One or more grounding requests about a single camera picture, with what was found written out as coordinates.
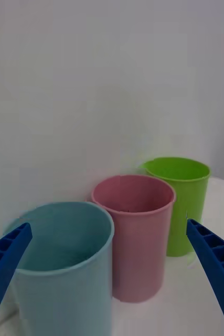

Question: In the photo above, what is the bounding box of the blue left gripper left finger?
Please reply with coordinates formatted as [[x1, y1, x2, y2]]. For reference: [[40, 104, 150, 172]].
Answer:
[[0, 222, 33, 336]]

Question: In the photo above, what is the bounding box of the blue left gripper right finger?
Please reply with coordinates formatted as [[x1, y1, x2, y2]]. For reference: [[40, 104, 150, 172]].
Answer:
[[186, 219, 224, 336]]

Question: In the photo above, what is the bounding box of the pale blue plastic bin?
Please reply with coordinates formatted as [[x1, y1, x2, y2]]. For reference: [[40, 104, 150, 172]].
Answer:
[[3, 201, 115, 336]]

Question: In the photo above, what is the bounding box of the green plastic bin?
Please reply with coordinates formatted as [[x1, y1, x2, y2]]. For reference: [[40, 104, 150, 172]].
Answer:
[[140, 156, 212, 258]]

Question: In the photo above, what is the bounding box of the pink plastic bin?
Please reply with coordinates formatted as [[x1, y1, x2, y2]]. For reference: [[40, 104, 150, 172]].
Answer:
[[91, 174, 177, 304]]

